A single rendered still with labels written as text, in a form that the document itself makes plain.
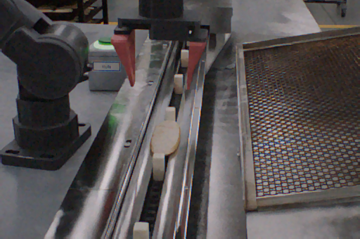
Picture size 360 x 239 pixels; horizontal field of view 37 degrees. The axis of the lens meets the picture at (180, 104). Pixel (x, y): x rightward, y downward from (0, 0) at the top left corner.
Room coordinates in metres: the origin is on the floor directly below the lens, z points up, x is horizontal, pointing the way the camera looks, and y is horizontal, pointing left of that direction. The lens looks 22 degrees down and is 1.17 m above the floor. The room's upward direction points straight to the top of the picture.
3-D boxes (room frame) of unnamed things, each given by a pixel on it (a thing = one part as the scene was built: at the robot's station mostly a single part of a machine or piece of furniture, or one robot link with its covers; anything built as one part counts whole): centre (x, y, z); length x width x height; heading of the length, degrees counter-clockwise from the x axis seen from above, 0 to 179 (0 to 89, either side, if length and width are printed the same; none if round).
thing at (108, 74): (0.94, 0.12, 0.84); 0.08 x 0.08 x 0.11; 85
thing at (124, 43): (0.69, 0.05, 0.96); 0.07 x 0.07 x 0.09; 85
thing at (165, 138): (0.65, 0.02, 0.86); 0.10 x 0.04 x 0.01; 175
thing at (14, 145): (0.69, 0.19, 0.86); 0.12 x 0.09 x 0.08; 166
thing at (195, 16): (0.69, 0.02, 1.03); 0.10 x 0.07 x 0.07; 85
